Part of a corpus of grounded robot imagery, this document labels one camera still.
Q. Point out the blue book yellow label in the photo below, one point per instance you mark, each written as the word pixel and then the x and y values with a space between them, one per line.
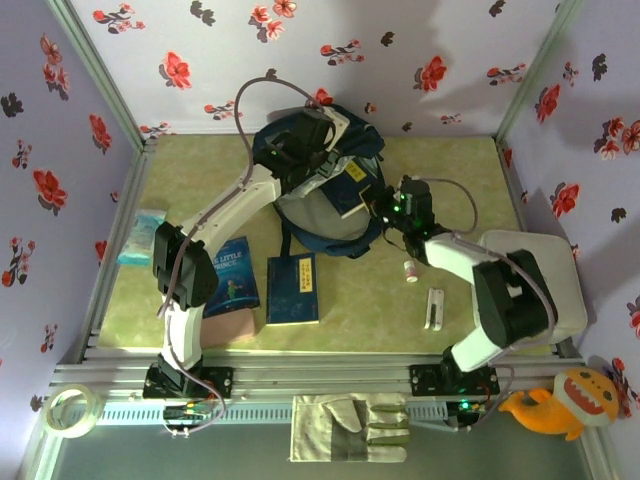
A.
pixel 292 295
pixel 345 195

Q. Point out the navy blue backpack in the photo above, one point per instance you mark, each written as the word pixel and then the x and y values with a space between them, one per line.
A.
pixel 330 248

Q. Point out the white stapler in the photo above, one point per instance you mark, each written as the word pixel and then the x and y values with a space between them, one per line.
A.
pixel 434 310

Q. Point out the Little Prince book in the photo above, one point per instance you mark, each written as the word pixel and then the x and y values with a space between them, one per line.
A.
pixel 235 292

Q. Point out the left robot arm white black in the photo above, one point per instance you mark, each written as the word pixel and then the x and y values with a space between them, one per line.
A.
pixel 235 205

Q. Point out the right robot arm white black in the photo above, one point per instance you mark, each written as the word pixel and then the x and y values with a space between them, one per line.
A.
pixel 450 257

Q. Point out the white square storage case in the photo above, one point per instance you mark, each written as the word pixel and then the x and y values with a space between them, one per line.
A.
pixel 565 280

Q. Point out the blue tissue pack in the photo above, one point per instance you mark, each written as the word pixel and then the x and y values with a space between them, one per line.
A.
pixel 142 235

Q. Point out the small white bottle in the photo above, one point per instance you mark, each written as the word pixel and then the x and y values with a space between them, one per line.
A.
pixel 411 272

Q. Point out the small circuit board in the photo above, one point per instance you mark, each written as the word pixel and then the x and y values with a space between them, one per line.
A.
pixel 465 406
pixel 187 412

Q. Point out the grey work glove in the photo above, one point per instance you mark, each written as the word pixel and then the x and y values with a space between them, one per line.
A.
pixel 320 425

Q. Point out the orange plush toy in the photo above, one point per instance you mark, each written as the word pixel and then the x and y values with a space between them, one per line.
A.
pixel 580 395

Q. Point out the clear tape roll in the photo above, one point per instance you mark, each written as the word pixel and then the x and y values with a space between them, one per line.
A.
pixel 46 412

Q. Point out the aluminium side rail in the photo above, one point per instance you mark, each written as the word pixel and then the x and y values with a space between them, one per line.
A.
pixel 510 175
pixel 131 185

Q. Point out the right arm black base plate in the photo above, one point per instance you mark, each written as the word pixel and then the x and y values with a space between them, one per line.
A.
pixel 425 380

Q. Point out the aluminium frame rail long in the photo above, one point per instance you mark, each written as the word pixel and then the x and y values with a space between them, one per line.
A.
pixel 320 372

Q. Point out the aluminium corner post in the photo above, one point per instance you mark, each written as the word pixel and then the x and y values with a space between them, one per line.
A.
pixel 540 65
pixel 95 70

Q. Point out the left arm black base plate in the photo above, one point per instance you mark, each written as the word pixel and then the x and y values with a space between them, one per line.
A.
pixel 220 380

